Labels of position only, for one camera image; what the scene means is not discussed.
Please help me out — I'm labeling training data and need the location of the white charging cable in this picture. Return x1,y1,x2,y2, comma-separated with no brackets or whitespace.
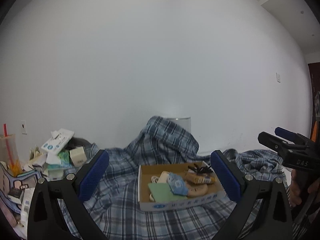
149,175,162,202

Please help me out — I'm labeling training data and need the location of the wall switch plate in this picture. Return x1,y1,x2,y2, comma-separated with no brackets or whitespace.
276,73,281,83

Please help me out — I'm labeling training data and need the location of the person's right hand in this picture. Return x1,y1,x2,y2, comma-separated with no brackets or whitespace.
288,171,320,209

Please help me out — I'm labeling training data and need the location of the beige phone case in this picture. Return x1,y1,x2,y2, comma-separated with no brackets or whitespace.
157,171,170,184

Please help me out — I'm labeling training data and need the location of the white blue medicine box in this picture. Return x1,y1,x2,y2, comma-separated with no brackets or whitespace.
41,128,74,155

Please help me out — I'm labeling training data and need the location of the plastic cup with red straw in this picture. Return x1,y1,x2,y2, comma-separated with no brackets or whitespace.
1,124,22,177

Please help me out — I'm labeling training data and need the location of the small cream box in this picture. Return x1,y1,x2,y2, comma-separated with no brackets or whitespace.
69,147,87,167

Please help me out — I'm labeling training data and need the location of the gold blue cigarette pack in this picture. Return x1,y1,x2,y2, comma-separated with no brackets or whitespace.
185,172,216,185

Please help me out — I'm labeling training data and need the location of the green phone case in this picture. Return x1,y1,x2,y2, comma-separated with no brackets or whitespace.
148,183,177,203

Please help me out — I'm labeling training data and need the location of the blue plaid shirt cloth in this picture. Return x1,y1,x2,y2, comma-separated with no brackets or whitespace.
57,115,288,239

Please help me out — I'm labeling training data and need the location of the white cardboard tray box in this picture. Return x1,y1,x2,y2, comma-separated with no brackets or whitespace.
137,161,226,212

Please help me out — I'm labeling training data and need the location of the striped grey fabric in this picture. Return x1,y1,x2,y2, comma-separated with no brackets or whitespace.
286,187,319,239

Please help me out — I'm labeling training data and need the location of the white cylindrical bin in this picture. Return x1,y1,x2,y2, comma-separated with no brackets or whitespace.
166,117,191,133

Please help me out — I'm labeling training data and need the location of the blue face mask package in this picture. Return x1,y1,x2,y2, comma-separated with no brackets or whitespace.
167,172,188,196

